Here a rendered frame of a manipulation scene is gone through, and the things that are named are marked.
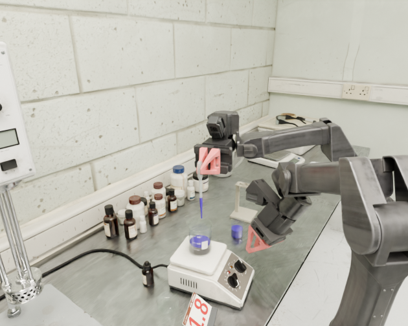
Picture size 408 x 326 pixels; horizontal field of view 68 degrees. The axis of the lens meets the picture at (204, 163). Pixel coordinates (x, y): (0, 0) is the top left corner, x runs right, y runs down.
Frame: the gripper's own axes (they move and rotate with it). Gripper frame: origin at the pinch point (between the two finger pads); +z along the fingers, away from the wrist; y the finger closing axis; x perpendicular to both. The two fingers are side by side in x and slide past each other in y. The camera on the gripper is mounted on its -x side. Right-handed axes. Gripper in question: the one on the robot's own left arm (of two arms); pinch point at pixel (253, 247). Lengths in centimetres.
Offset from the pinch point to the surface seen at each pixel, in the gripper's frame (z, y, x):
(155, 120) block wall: 10, -11, -66
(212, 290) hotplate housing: 10.0, 10.5, 2.5
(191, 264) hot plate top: 8.8, 12.6, -5.0
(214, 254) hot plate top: 6.9, 6.0, -4.5
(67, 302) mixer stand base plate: 28.4, 35.5, -14.6
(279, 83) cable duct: -7, -116, -91
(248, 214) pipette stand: 14.3, -27.1, -16.6
